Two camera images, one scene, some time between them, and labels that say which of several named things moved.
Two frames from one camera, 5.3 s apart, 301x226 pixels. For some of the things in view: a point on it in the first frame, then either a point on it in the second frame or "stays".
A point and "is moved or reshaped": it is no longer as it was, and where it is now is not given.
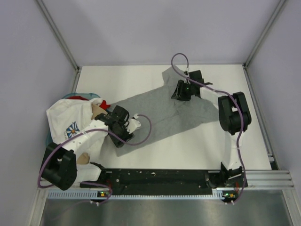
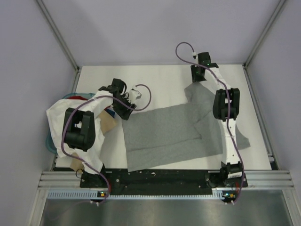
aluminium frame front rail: (272, 180) stays
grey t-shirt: (163, 117) is moved or reshaped
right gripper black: (178, 94) to (195, 79)
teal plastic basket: (89, 96) stays
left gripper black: (126, 136) to (124, 113)
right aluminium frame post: (249, 58) stays
